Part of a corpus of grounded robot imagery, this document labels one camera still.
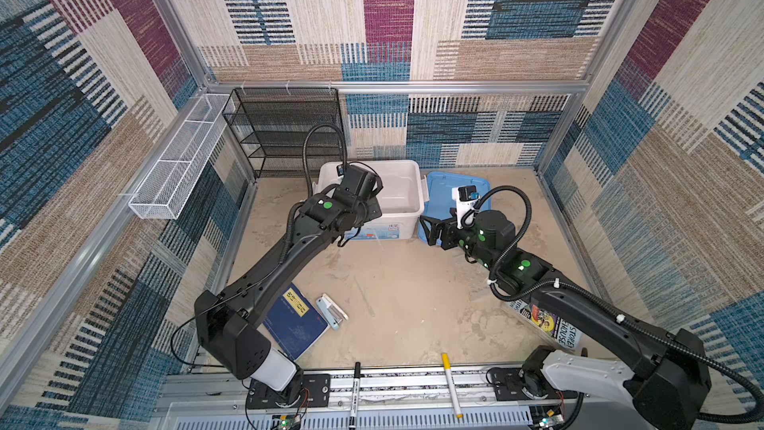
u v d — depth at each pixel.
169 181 0.92
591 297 0.48
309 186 0.61
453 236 0.66
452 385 0.74
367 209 0.60
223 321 0.41
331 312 0.83
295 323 0.83
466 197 0.63
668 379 0.38
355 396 0.72
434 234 0.66
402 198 1.12
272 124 1.08
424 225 0.72
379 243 0.98
